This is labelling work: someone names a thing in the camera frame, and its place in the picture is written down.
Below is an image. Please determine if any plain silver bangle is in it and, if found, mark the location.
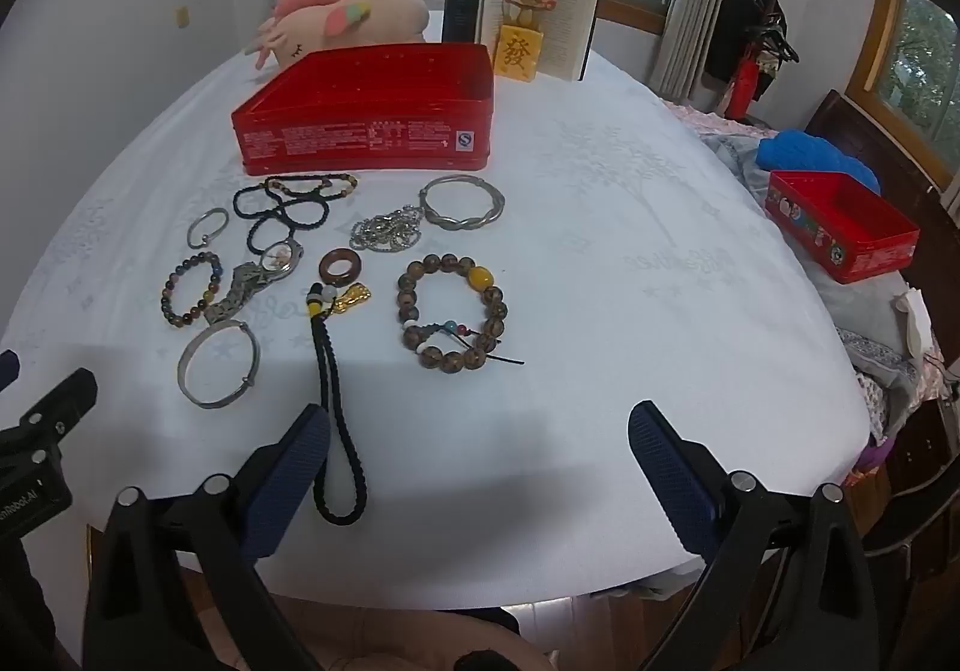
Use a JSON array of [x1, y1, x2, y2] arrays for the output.
[[177, 320, 262, 408]]

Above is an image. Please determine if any multicolour bead bracelet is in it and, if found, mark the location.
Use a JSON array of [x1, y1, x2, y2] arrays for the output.
[[160, 251, 226, 328]]

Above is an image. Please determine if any blue cloth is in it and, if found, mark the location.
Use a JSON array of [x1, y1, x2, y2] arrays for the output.
[[756, 129, 882, 196]]

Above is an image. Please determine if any silver chain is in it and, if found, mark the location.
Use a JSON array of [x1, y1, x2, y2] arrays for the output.
[[351, 206, 427, 253]]

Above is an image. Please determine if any black jacket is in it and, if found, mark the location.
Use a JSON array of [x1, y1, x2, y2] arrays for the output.
[[705, 0, 788, 83]]

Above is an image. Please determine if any small red tin box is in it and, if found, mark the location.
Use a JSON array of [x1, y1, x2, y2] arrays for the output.
[[765, 170, 921, 285]]

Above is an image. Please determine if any small silver ring bracelet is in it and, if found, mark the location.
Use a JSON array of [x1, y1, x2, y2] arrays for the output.
[[186, 206, 230, 250]]

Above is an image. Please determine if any dark wooden chair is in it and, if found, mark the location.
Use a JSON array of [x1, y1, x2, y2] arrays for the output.
[[847, 401, 960, 642]]

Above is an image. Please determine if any dark wooden headboard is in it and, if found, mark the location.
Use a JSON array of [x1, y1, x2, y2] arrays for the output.
[[806, 89, 960, 312]]

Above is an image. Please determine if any white tablecloth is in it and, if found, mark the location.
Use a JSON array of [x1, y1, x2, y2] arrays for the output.
[[0, 26, 871, 597]]

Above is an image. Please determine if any twisted silver bangle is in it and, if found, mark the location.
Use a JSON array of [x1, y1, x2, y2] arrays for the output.
[[418, 175, 505, 233]]

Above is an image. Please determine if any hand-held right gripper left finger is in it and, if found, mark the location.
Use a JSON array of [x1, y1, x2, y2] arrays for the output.
[[82, 403, 332, 671]]

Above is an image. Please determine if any black bead necklace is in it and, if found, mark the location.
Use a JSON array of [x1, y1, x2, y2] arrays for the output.
[[232, 179, 331, 252]]

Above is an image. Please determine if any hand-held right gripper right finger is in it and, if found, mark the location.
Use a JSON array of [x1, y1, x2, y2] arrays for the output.
[[628, 401, 878, 671]]

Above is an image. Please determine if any silver wristwatch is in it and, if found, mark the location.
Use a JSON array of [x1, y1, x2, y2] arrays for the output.
[[204, 237, 305, 325]]

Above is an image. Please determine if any red cloth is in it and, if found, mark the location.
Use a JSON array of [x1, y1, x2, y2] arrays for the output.
[[724, 52, 764, 121]]

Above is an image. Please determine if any floral bedding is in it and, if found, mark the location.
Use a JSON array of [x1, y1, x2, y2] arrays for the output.
[[664, 97, 946, 432]]

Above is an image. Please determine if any pink plush toy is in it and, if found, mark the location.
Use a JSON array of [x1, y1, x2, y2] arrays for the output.
[[241, 0, 440, 72]]

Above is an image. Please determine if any mouse figurine on yellow block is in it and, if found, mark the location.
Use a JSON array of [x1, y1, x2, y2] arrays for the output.
[[491, 0, 560, 83]]

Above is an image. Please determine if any yellow black small trinket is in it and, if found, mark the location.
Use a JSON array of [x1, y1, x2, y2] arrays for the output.
[[304, 248, 374, 526]]

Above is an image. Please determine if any large brown bead bracelet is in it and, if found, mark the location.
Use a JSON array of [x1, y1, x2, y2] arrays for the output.
[[396, 253, 526, 373]]

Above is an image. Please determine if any large red tin box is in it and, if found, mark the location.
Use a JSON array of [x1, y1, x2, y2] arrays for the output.
[[231, 42, 496, 177]]

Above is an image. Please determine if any open book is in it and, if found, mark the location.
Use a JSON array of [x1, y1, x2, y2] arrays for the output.
[[476, 0, 604, 82]]

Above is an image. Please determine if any thin brown bead bracelet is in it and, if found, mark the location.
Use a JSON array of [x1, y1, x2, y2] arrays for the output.
[[262, 172, 359, 201]]

